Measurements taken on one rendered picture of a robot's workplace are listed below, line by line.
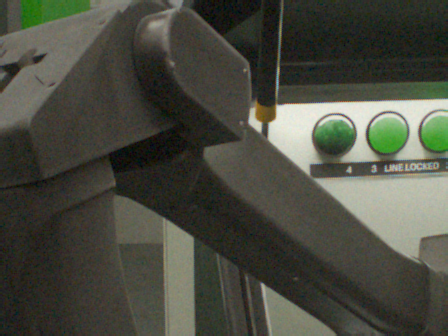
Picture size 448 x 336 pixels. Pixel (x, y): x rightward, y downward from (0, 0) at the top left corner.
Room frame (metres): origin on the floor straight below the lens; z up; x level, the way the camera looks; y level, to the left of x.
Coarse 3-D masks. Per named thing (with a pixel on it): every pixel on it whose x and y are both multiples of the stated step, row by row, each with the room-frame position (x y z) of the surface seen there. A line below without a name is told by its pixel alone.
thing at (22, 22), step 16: (0, 0) 3.44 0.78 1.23; (16, 0) 3.44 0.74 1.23; (32, 0) 3.45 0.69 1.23; (48, 0) 3.55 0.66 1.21; (64, 0) 3.78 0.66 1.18; (80, 0) 4.06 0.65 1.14; (0, 16) 3.44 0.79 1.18; (16, 16) 3.44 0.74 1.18; (32, 16) 3.45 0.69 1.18; (48, 16) 3.54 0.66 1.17; (64, 16) 3.78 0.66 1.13; (0, 32) 3.44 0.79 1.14
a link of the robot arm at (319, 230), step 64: (192, 64) 0.50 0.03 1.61; (192, 128) 0.52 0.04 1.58; (128, 192) 0.55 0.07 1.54; (192, 192) 0.55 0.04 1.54; (256, 192) 0.58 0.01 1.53; (320, 192) 0.65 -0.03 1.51; (256, 256) 0.61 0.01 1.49; (320, 256) 0.63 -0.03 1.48; (384, 256) 0.70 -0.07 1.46; (320, 320) 0.69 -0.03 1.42; (384, 320) 0.69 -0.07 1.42
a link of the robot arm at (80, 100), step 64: (128, 0) 0.51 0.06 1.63; (0, 64) 0.50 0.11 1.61; (64, 64) 0.46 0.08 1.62; (128, 64) 0.49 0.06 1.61; (0, 128) 0.43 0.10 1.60; (64, 128) 0.44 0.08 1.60; (128, 128) 0.48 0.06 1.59; (0, 192) 0.43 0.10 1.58; (64, 192) 0.44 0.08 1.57; (0, 256) 0.43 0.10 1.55; (64, 256) 0.43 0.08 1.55; (0, 320) 0.43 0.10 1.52; (64, 320) 0.43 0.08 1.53; (128, 320) 0.46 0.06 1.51
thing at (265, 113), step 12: (264, 0) 1.01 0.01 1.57; (276, 0) 1.01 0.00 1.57; (264, 12) 1.01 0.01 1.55; (276, 12) 1.01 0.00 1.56; (264, 24) 1.02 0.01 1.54; (276, 24) 1.02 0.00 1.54; (264, 36) 1.02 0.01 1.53; (276, 36) 1.02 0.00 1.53; (264, 48) 1.03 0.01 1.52; (276, 48) 1.03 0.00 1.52; (264, 60) 1.03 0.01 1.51; (276, 60) 1.04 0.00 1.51; (264, 72) 1.04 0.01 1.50; (276, 72) 1.04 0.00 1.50; (264, 84) 1.04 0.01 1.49; (276, 84) 1.05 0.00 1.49; (264, 96) 1.05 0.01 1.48; (276, 96) 1.06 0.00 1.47; (264, 108) 1.05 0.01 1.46; (276, 108) 1.06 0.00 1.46; (264, 120) 1.06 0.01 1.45; (264, 132) 1.07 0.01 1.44
